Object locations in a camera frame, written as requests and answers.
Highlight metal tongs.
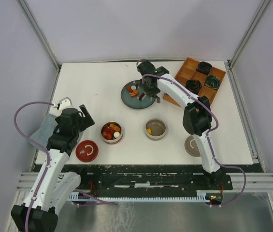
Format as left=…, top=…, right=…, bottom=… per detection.
left=138, top=93, right=161, bottom=103

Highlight red black sushi piece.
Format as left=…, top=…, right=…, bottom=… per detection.
left=138, top=93, right=145, bottom=101

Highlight red pepper piece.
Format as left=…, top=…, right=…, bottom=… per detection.
left=102, top=128, right=115, bottom=140

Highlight fried chicken piece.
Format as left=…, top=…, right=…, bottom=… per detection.
left=109, top=123, right=121, bottom=132

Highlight red steel lunch bowl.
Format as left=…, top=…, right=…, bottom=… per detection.
left=101, top=121, right=124, bottom=145

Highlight blue ceramic food plate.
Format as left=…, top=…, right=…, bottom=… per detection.
left=120, top=80, right=154, bottom=110

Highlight white rice ball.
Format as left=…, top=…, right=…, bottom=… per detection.
left=113, top=131, right=120, bottom=138

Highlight beige lunch box bowl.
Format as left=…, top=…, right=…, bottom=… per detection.
left=144, top=118, right=168, bottom=141

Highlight wooden compartment tray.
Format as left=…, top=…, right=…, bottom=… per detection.
left=175, top=58, right=226, bottom=103

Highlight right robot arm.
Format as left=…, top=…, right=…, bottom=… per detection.
left=137, top=60, right=224, bottom=189

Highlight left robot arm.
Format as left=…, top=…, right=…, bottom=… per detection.
left=11, top=103, right=95, bottom=232

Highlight red lunch box lid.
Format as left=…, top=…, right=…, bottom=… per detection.
left=75, top=140, right=99, bottom=163

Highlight beige lunch box lid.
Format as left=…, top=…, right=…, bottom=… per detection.
left=184, top=136, right=201, bottom=158

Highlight light blue cloth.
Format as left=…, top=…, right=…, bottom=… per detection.
left=28, top=113, right=85, bottom=149

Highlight orange black rolled napkin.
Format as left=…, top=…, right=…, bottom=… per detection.
left=185, top=79, right=202, bottom=95

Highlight dark rolled napkin top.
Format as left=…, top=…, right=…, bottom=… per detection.
left=196, top=61, right=212, bottom=75

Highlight green rolled napkin right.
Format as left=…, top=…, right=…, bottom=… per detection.
left=204, top=75, right=221, bottom=90

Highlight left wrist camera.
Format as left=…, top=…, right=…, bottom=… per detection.
left=51, top=97, right=73, bottom=115

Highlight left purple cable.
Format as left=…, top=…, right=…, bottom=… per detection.
left=14, top=101, right=58, bottom=232

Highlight purple cable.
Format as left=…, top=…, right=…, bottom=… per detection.
left=136, top=59, right=247, bottom=208
left=14, top=101, right=58, bottom=232

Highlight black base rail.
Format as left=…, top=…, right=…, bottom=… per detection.
left=61, top=164, right=233, bottom=197

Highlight white cable duct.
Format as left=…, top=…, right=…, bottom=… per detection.
left=71, top=190, right=214, bottom=202

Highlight left aluminium frame post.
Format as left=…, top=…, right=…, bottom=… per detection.
left=16, top=0, right=61, bottom=70

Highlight aluminium frame post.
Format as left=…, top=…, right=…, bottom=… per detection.
left=228, top=0, right=272, bottom=69
left=16, top=0, right=61, bottom=70

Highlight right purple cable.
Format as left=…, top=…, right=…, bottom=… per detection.
left=136, top=59, right=247, bottom=208

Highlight right aluminium frame post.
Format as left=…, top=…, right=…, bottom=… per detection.
left=228, top=0, right=272, bottom=69

